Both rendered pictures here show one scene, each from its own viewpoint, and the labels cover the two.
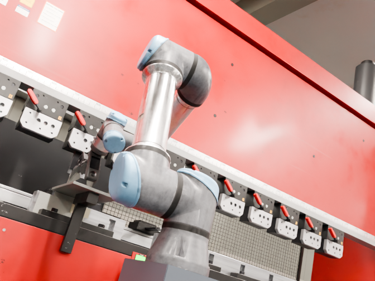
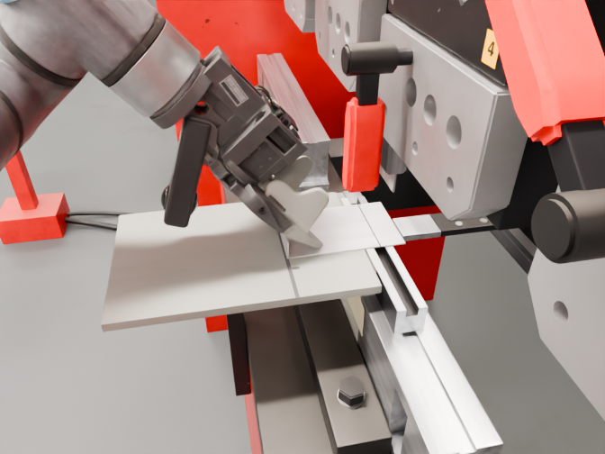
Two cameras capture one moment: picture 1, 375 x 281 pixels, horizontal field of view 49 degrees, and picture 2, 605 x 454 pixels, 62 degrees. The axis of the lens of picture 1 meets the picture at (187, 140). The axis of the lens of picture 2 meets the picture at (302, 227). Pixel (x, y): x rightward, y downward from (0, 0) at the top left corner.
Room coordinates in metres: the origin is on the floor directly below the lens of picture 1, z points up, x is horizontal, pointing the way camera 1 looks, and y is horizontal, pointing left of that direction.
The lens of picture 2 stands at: (1.76, -0.07, 1.33)
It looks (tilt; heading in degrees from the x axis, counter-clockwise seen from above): 35 degrees down; 108
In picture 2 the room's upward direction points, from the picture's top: straight up
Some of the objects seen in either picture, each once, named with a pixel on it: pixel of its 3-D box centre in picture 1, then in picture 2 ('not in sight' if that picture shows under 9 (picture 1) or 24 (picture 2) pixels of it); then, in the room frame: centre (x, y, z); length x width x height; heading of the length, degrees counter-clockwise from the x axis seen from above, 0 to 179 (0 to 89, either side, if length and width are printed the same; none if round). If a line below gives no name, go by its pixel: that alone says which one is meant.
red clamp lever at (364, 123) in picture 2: not in sight; (373, 122); (1.71, 0.23, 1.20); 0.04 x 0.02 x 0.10; 29
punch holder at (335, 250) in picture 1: (329, 241); not in sight; (2.45, -0.98, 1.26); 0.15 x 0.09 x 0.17; 119
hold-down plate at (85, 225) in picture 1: (76, 224); (326, 333); (1.66, 0.33, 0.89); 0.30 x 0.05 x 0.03; 119
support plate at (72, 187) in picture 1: (83, 193); (239, 250); (1.56, 0.32, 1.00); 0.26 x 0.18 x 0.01; 29
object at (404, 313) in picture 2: (76, 200); (376, 256); (1.70, 0.37, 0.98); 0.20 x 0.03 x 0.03; 119
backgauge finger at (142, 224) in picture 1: (150, 227); not in sight; (2.05, 0.07, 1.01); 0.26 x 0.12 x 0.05; 29
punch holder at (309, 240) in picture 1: (307, 232); not in sight; (2.35, -0.81, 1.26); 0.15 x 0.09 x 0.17; 119
